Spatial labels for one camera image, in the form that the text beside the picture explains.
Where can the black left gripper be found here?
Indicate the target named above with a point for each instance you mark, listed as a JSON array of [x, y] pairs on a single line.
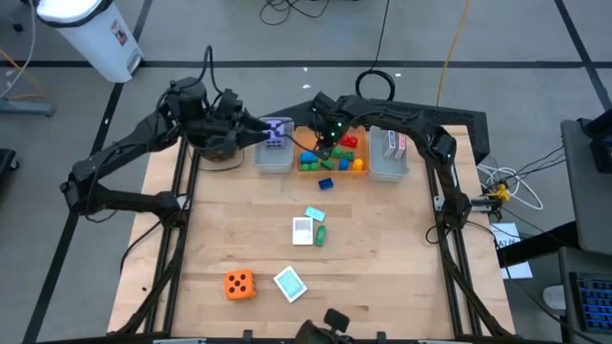
[[227, 124]]

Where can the small dark blue toy brick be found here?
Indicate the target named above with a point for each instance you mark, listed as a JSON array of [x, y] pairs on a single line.
[[326, 184]]

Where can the bright green long toy brick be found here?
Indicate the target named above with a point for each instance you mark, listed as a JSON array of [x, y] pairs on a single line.
[[310, 166]]

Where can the yellow round-stud toy brick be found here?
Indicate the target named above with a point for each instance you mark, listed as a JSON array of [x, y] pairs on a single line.
[[358, 165]]

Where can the backlit keyboard device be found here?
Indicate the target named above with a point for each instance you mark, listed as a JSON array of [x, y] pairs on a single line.
[[595, 301]]

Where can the black desk equipment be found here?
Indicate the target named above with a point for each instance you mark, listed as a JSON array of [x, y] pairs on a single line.
[[600, 143]]

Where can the white paper sheet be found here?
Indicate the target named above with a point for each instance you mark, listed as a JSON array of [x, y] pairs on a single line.
[[514, 239]]

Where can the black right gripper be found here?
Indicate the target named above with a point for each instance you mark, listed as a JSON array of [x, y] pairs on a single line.
[[332, 126]]

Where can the dark green toy brick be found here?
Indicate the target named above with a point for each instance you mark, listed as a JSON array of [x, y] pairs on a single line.
[[320, 235], [327, 165]]

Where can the black mesh panel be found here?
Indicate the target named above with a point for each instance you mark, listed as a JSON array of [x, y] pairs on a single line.
[[459, 119]]

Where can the Nertz playing card deck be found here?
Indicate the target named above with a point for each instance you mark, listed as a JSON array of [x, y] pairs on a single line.
[[290, 284]]

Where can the grey playing card deck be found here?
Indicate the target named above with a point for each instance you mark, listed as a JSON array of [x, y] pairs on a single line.
[[389, 144]]

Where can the black diagonal bar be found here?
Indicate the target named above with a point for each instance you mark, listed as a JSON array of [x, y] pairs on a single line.
[[535, 243]]

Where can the black pumpkin-face bucket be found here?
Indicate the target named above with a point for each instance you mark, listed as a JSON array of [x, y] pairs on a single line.
[[217, 155]]

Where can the grey floor stand base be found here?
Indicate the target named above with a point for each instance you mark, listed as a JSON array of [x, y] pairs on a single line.
[[24, 107]]

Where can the white trash can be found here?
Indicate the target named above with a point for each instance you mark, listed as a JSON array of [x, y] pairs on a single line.
[[95, 38]]

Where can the white plastic bin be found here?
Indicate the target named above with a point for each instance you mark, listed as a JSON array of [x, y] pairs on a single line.
[[387, 169], [272, 162]]

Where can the red playing card deck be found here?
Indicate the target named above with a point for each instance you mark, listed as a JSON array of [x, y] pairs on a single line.
[[400, 145]]

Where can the black table-level camera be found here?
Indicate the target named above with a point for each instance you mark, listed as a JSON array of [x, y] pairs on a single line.
[[325, 329]]

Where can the orange foam die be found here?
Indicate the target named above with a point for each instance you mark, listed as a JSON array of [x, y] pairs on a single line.
[[240, 285]]

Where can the silver frame bracket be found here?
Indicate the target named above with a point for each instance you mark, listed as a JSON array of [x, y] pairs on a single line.
[[439, 203], [184, 203]]

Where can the grey side desk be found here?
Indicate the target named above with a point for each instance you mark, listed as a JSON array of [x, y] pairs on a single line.
[[585, 200]]

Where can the black frame-mounted device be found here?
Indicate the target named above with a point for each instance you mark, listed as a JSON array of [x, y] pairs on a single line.
[[484, 203]]

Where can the grey eye-print card deck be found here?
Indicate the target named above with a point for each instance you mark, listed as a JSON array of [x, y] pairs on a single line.
[[302, 231]]

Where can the light cyan toy brick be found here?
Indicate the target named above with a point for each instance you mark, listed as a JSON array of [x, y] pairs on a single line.
[[315, 213]]

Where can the red toy brick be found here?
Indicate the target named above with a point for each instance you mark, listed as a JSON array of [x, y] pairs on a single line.
[[349, 141]]

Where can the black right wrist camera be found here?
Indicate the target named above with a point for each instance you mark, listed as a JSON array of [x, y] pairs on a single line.
[[322, 102]]

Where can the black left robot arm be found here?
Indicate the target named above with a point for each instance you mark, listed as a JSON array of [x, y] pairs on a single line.
[[119, 148]]

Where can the white computer mouse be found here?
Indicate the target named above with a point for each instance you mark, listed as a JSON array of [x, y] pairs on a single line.
[[554, 297]]

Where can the black frame clamp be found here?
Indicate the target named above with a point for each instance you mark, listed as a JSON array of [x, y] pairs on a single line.
[[247, 336], [381, 337]]

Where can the black floor equipment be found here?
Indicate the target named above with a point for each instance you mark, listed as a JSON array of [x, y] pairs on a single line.
[[7, 165]]

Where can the orange translucent bin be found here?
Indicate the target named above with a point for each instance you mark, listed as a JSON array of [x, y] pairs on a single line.
[[301, 143]]

